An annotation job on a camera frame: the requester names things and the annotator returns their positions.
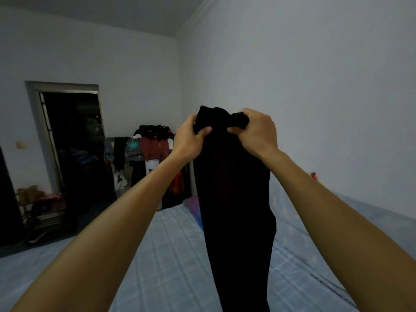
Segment person's right hand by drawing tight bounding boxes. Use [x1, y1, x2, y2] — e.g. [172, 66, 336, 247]
[226, 108, 280, 159]

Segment person's left hand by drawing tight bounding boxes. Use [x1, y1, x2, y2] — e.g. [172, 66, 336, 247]
[170, 114, 212, 165]

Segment black trousers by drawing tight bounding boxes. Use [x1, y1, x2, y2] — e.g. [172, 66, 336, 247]
[192, 105, 277, 312]

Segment bed with pale checked sheet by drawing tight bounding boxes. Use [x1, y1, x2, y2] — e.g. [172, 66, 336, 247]
[0, 172, 416, 312]

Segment person's left forearm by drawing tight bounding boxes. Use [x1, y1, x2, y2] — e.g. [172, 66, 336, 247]
[10, 152, 188, 312]

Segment person's right forearm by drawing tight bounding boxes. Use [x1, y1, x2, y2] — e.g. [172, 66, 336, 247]
[263, 149, 416, 312]

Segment clothes rack with garments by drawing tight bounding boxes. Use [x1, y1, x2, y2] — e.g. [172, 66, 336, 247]
[104, 125, 186, 195]

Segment black clothes rack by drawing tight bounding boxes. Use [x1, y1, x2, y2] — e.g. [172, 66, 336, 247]
[104, 125, 193, 211]

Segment purple and blue pillow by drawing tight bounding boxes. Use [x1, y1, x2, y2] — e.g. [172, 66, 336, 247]
[182, 195, 204, 231]

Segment white plastic bag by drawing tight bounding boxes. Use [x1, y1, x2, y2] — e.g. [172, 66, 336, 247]
[114, 170, 128, 193]

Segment metal shoe rack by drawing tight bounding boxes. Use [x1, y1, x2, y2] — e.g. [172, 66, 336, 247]
[15, 191, 78, 245]

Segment black door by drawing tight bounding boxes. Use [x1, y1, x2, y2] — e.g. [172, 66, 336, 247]
[0, 144, 24, 247]

